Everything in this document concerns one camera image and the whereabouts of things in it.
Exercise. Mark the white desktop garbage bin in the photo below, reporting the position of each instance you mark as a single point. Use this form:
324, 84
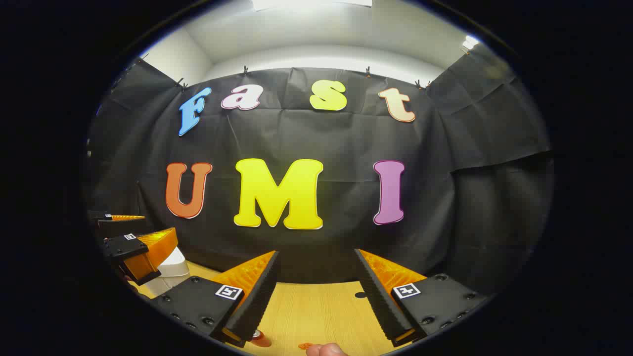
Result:
170, 269

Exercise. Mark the wooden desktop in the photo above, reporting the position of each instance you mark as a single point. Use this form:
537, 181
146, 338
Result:
316, 311

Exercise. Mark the red pop can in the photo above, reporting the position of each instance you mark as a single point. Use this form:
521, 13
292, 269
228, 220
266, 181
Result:
260, 340

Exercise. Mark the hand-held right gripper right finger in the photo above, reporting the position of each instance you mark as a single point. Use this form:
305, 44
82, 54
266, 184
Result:
378, 296

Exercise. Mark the ceiling light panel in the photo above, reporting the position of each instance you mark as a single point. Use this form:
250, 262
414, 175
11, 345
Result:
296, 4
471, 42

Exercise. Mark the orange paper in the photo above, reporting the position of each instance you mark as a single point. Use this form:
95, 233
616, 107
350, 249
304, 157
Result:
305, 346

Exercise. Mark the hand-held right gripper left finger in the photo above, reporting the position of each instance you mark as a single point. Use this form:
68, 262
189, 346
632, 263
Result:
259, 301

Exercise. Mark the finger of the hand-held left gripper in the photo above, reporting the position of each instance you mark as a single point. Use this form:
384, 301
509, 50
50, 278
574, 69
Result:
123, 217
123, 247

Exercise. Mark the black backdrop cloth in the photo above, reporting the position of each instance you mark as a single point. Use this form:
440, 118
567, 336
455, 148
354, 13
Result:
316, 133

